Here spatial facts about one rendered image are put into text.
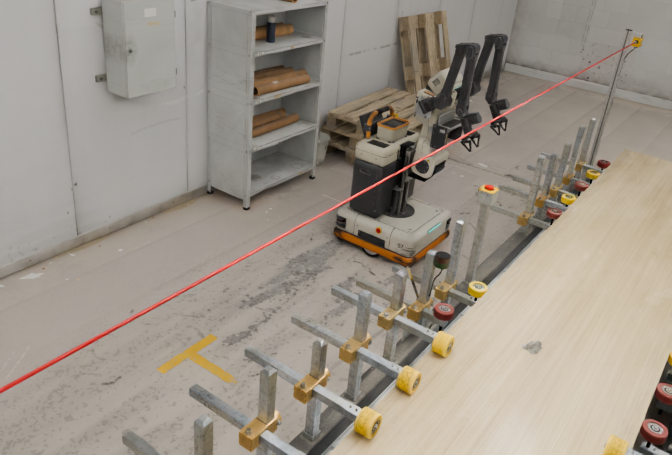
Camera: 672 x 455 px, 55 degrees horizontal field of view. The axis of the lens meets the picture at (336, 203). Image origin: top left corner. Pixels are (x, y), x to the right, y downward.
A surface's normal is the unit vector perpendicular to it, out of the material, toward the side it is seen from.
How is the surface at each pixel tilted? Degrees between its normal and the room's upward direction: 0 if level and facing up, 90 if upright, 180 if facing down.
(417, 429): 0
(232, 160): 90
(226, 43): 90
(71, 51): 90
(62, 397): 0
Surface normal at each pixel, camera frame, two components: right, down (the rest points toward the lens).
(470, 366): 0.09, -0.89
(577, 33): -0.58, 0.32
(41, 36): 0.81, 0.32
